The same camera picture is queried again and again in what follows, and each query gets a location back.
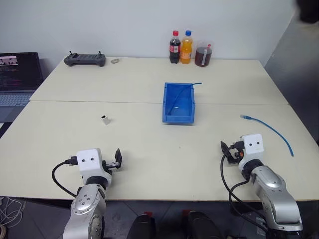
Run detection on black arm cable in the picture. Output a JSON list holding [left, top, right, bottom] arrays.
[[220, 148, 271, 234], [51, 156, 81, 198]]

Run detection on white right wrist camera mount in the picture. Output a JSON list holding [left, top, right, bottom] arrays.
[[238, 133, 265, 170]]

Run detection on dark rounded shape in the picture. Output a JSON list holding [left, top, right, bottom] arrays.
[[126, 211, 157, 239]]

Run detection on clear jug with dark liquid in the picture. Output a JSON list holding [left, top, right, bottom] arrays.
[[194, 40, 215, 67]]

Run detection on blue ethernet cable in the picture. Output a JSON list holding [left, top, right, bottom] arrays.
[[239, 114, 295, 157]]

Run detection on dark blurry object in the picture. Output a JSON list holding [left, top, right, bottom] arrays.
[[296, 0, 319, 24]]

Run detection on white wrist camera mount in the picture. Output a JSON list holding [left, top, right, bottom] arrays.
[[76, 148, 113, 184], [238, 133, 265, 170]]

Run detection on blue plastic storage bin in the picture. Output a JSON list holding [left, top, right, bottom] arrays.
[[162, 82, 197, 124]]

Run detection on cola bottle red cap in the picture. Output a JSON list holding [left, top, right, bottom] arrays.
[[169, 30, 181, 64]]

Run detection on orange soda bottle blue cap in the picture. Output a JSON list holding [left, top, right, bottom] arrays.
[[180, 30, 193, 64]]

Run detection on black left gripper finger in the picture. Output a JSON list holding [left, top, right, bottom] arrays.
[[114, 148, 124, 173]]

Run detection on thin grey wires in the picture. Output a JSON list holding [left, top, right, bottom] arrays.
[[0, 196, 26, 229]]

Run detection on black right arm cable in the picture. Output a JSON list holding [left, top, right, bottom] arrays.
[[220, 148, 271, 234]]

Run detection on blue cable with straight end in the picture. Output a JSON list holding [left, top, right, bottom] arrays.
[[166, 82, 203, 116]]

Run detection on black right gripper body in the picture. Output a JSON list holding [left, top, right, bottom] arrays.
[[227, 140, 246, 165]]

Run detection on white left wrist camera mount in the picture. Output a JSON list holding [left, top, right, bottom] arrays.
[[76, 148, 113, 184]]

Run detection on dark grey remote controller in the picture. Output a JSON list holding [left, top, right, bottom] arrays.
[[63, 51, 106, 68]]

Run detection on open grey laptop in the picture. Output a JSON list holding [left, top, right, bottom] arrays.
[[0, 52, 45, 123]]

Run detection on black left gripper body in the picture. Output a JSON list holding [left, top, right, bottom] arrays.
[[102, 160, 120, 173]]

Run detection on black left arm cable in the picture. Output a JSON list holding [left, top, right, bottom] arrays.
[[51, 156, 81, 198]]

